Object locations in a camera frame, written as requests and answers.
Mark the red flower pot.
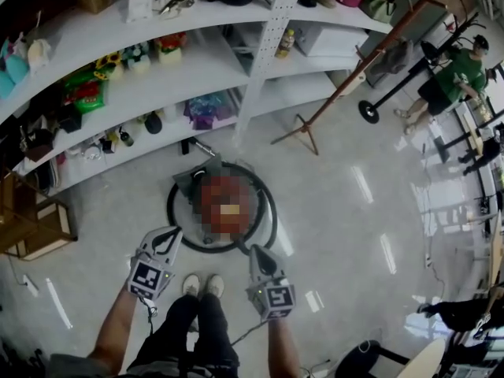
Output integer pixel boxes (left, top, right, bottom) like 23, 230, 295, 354
154, 31, 188, 65

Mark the dark flat items stack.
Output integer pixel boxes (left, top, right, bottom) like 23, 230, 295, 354
37, 155, 66, 192

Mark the white box appliance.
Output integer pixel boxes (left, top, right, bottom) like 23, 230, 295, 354
295, 24, 369, 57

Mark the white power strip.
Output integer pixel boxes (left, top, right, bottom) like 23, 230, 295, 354
22, 274, 40, 298

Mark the grey hat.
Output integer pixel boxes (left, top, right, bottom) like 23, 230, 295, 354
369, 37, 414, 76

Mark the pale flower pot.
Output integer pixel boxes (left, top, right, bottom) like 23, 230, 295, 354
122, 43, 153, 74

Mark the metal wand with black brush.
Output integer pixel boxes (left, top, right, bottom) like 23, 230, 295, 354
180, 136, 221, 163

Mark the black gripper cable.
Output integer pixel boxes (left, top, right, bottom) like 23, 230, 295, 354
137, 295, 158, 336

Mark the round beige table black base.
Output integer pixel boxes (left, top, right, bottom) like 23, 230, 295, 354
346, 336, 448, 378

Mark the grey metal cabinet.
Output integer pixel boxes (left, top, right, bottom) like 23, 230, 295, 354
365, 2, 450, 90

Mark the red vacuum cleaner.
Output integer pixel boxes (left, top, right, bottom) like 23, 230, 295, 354
172, 157, 259, 246

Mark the black corrugated hose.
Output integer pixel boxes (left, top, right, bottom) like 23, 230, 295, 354
166, 162, 278, 254

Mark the small black box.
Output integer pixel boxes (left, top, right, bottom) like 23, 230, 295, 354
58, 106, 83, 134

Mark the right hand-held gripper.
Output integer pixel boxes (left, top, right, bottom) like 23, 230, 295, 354
246, 243, 296, 322

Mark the person's leg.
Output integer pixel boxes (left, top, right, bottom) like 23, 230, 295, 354
129, 295, 202, 378
196, 293, 241, 378

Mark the cream rounded pouch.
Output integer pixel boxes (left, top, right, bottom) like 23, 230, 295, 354
26, 37, 52, 70

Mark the white metal shelving unit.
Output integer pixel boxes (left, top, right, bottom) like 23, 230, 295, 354
0, 0, 434, 196

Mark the person's white shoe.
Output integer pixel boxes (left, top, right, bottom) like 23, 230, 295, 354
182, 272, 202, 299
206, 274, 225, 299

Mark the brown wooden coat rack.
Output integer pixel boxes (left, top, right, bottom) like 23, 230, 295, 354
270, 0, 454, 156

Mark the purple foil bag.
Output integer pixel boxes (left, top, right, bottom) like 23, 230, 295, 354
183, 91, 237, 131

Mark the brown leather box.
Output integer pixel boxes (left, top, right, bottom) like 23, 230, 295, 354
24, 142, 54, 161

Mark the yellow drink bottle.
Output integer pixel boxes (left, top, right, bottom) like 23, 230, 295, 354
275, 28, 295, 58

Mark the person's left leg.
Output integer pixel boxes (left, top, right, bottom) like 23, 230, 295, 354
129, 295, 202, 378

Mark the teal rabbit-ear bottle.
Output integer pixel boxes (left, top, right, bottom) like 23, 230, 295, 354
2, 37, 31, 84
0, 69, 17, 100

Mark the person's white left shoe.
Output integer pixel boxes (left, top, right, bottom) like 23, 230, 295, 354
182, 272, 202, 299

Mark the person's right leg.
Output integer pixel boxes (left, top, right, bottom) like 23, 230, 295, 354
196, 293, 241, 378

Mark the green handbag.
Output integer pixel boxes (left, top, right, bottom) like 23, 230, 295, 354
358, 0, 397, 24

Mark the black metal coat rack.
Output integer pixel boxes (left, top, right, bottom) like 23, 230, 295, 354
358, 12, 485, 124

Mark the sunflower pot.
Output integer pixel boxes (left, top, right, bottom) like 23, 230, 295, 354
95, 51, 125, 81

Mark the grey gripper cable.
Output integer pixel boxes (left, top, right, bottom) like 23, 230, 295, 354
230, 319, 269, 347

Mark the black cap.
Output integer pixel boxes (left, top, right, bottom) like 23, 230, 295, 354
144, 110, 163, 135

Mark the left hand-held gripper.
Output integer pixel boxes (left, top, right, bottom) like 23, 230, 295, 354
126, 227, 184, 302

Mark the dark glass bottle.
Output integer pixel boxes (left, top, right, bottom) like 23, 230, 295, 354
117, 126, 135, 148

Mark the person's white right shoe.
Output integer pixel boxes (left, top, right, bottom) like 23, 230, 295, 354
206, 274, 225, 299

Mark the green snack bag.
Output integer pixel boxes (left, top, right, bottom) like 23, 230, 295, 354
62, 69, 107, 114

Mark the person's left forearm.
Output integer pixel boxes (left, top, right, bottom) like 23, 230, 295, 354
88, 287, 139, 364

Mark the person's right forearm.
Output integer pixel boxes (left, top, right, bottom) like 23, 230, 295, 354
267, 317, 302, 378

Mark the brown wooden step shelf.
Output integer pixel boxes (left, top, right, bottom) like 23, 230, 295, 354
0, 167, 79, 262

